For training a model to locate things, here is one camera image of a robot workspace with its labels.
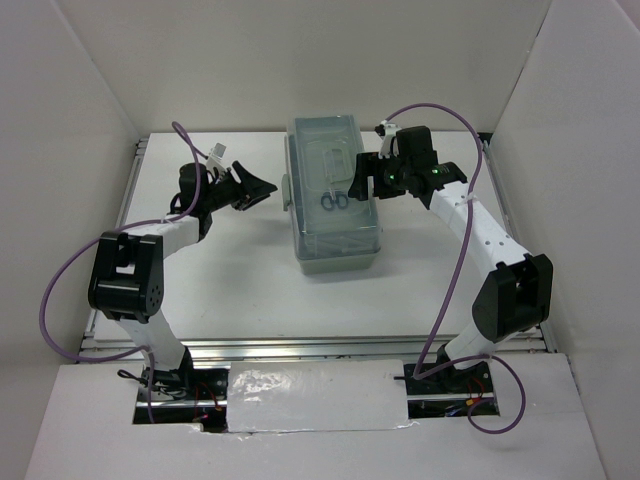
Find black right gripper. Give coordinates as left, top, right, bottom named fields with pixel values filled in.
left=347, top=151, right=412, bottom=201

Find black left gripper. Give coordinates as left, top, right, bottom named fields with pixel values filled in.
left=203, top=161, right=277, bottom=212

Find black handled scissors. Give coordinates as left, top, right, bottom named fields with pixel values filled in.
left=320, top=191, right=349, bottom=211

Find green cantilever toolbox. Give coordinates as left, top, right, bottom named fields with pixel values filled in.
left=281, top=133, right=381, bottom=275

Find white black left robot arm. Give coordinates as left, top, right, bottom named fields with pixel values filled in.
left=88, top=161, right=277, bottom=399

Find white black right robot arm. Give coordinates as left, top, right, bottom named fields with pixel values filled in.
left=348, top=122, right=553, bottom=392

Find white foil cover sheet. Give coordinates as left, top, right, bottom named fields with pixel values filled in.
left=226, top=360, right=409, bottom=433

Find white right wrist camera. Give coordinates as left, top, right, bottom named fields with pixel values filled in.
left=374, top=120, right=400, bottom=159

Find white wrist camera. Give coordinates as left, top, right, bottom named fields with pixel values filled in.
left=374, top=120, right=400, bottom=159
left=206, top=143, right=227, bottom=175

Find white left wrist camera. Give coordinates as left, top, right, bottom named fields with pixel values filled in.
left=206, top=143, right=227, bottom=175

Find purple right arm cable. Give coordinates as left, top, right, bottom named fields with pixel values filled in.
left=387, top=103, right=526, bottom=435

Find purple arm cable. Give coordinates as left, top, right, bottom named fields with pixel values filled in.
left=387, top=103, right=526, bottom=435
left=38, top=120, right=221, bottom=424

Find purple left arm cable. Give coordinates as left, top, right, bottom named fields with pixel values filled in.
left=38, top=120, right=221, bottom=424

